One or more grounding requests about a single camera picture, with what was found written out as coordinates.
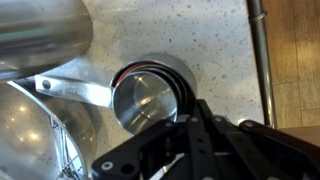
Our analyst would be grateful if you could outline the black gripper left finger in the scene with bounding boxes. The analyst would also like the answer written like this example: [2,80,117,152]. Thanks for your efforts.
[90,114,201,180]

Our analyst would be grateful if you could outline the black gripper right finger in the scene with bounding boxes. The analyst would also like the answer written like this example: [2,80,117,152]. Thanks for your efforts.
[191,98,320,180]

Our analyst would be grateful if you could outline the small metal pot with handle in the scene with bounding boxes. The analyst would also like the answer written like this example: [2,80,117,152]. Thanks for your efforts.
[34,69,180,136]

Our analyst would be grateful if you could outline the metal mixing bowl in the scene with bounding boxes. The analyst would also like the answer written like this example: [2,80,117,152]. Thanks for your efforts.
[0,79,98,180]

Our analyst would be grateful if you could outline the metal cylinder utensil holder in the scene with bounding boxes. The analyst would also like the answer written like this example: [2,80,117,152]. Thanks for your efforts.
[0,0,94,84]

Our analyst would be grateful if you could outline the metal wire whisk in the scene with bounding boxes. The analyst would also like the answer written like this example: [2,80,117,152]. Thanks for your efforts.
[49,114,88,180]

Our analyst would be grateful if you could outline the long metal cabinet handle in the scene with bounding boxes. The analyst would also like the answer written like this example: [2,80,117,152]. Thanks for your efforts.
[245,0,278,130]

